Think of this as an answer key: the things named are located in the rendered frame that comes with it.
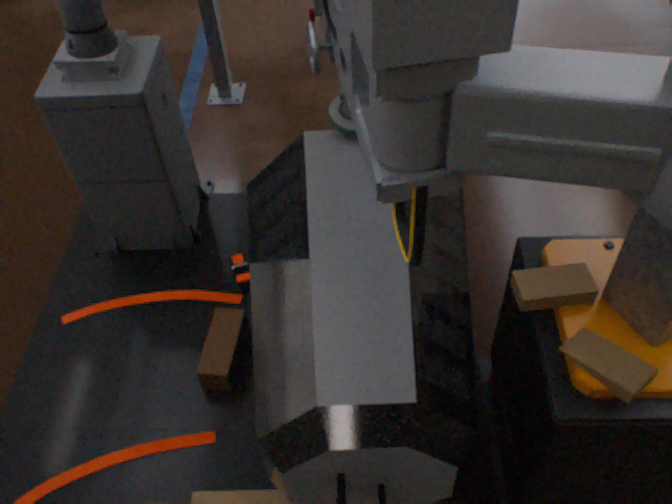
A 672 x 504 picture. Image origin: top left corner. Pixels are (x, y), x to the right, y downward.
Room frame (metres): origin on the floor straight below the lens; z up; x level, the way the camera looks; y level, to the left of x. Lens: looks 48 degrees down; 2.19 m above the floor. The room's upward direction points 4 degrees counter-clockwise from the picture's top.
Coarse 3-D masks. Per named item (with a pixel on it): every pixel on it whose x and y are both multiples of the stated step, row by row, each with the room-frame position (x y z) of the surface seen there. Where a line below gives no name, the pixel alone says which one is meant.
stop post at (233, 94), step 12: (204, 0) 3.17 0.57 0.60; (204, 12) 3.17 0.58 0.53; (216, 12) 3.19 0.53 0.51; (204, 24) 3.17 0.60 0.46; (216, 24) 3.17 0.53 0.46; (216, 36) 3.17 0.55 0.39; (216, 48) 3.17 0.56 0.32; (216, 60) 3.17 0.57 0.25; (216, 72) 3.17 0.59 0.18; (228, 72) 3.19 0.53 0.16; (216, 84) 3.17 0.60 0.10; (228, 84) 3.17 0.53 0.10; (240, 84) 3.28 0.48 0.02; (216, 96) 3.19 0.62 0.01; (228, 96) 3.17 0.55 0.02; (240, 96) 3.17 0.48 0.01
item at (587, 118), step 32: (480, 64) 1.11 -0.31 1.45; (512, 64) 1.11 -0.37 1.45; (544, 64) 1.10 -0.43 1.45; (576, 64) 1.09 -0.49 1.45; (608, 64) 1.08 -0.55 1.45; (640, 64) 1.07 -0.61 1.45; (480, 96) 1.03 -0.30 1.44; (512, 96) 1.02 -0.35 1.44; (544, 96) 1.00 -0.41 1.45; (576, 96) 0.99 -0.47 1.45; (608, 96) 0.98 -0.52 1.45; (640, 96) 0.97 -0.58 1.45; (448, 128) 1.06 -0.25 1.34; (480, 128) 1.03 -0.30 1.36; (512, 128) 1.01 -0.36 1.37; (544, 128) 0.99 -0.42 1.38; (576, 128) 0.98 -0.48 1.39; (608, 128) 0.96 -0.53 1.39; (640, 128) 0.95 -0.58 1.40; (448, 160) 1.05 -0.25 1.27; (480, 160) 1.02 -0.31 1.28; (512, 160) 1.01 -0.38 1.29; (544, 160) 0.99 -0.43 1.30; (576, 160) 0.97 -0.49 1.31; (608, 160) 0.96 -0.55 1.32; (640, 160) 0.93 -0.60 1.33
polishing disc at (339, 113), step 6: (336, 102) 1.85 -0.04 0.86; (342, 102) 1.85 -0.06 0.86; (330, 108) 1.82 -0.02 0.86; (336, 108) 1.82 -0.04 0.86; (342, 108) 1.82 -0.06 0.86; (330, 114) 1.79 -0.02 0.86; (336, 114) 1.79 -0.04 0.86; (342, 114) 1.78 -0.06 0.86; (348, 114) 1.78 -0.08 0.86; (336, 120) 1.75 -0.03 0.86; (342, 120) 1.75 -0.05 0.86; (348, 120) 1.75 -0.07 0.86; (342, 126) 1.73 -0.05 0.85; (348, 126) 1.72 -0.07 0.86
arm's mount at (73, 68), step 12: (120, 36) 2.29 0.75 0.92; (60, 48) 2.21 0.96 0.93; (120, 48) 2.21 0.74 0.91; (60, 60) 2.13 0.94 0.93; (72, 60) 2.13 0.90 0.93; (84, 60) 2.12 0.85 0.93; (96, 60) 2.12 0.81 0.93; (108, 60) 2.12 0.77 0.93; (120, 60) 2.18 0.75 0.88; (72, 72) 2.13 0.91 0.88; (84, 72) 2.12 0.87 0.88; (96, 72) 2.12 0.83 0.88; (108, 72) 2.12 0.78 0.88; (120, 72) 2.14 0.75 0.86
